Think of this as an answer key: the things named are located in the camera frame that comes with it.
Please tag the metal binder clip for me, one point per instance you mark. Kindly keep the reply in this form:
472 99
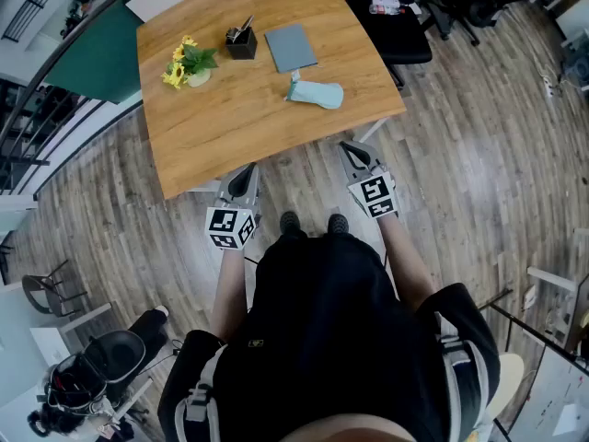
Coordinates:
238 32

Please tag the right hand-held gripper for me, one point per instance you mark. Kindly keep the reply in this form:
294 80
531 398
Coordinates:
375 194

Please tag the person's black shoe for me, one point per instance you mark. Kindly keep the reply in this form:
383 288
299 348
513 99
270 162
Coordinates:
338 223
290 221

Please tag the potted artificial sunflower plant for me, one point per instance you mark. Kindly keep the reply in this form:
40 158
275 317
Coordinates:
193 60

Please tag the white table leg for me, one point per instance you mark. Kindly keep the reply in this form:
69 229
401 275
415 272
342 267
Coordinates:
375 129
202 187

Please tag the grey notebook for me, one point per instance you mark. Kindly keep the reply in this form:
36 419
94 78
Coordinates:
291 48

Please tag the white black-framed board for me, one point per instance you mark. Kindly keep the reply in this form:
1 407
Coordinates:
552 398

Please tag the dark metal-frame chair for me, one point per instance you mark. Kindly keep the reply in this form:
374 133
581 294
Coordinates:
37 288

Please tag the person's head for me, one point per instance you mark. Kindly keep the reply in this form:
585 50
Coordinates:
345 432

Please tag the green partition panel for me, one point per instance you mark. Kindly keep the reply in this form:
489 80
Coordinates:
96 58

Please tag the person's right forearm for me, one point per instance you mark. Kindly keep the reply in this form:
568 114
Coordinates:
405 265

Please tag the black office chair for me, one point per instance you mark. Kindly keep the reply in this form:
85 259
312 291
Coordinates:
478 3
396 35

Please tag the white power strip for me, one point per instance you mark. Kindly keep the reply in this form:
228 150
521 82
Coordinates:
548 85

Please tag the black square pen holder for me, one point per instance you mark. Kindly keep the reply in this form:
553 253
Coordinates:
241 48

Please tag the person's right black shoe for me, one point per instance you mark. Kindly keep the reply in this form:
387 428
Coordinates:
338 223

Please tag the clear plastic bottle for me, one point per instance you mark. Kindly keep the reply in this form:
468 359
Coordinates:
386 10

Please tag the light teal pencil pouch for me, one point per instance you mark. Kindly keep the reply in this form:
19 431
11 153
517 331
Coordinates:
317 94

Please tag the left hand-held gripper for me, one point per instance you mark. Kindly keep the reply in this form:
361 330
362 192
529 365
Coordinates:
225 226

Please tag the person's left forearm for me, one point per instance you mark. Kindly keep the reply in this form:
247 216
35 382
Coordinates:
227 293

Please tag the black metal railing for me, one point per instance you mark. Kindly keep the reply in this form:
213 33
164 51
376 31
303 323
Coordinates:
23 161

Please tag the round wooden stool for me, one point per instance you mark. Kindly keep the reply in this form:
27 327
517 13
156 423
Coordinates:
506 380

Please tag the white side table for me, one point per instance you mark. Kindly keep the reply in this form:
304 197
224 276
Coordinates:
50 339

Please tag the white desk frame bar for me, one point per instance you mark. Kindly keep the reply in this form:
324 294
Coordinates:
552 279

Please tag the person's black clothing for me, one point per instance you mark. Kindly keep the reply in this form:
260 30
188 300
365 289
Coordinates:
322 339

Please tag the white packet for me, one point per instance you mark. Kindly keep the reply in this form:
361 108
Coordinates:
385 1

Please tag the person's left black shoe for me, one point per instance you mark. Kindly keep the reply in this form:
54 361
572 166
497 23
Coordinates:
290 221

